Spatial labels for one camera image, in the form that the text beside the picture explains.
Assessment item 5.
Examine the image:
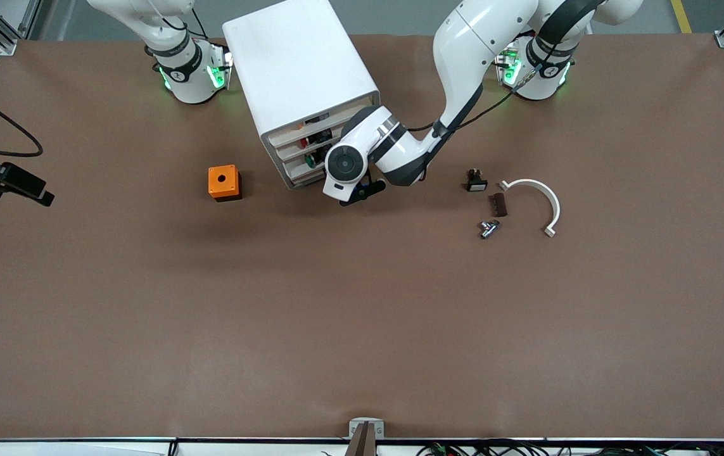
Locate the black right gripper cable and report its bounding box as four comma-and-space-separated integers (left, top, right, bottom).
0, 79, 44, 158

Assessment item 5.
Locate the white semicircular pipe clamp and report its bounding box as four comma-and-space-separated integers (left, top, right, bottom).
499, 179, 561, 239

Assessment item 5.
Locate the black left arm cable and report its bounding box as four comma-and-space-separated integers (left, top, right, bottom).
407, 63, 537, 132

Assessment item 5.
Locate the black cable bundle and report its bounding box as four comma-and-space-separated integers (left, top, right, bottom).
416, 440, 724, 456

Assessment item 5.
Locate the grey metal bracket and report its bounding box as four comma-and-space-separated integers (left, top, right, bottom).
348, 417, 386, 440

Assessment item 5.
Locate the brown table cover sheet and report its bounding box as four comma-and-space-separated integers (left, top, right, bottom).
0, 33, 724, 441

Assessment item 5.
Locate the white table edge rail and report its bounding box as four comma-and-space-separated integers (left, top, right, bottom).
0, 437, 724, 456

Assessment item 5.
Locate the brown strut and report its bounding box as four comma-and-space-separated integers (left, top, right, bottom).
344, 422, 377, 456

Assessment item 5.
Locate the red-capped push button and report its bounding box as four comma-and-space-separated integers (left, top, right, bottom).
298, 130, 335, 148

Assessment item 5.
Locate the orange button box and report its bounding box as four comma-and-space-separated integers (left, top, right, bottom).
208, 165, 243, 202

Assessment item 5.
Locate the white drawer cabinet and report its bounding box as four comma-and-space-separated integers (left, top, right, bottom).
222, 0, 383, 191

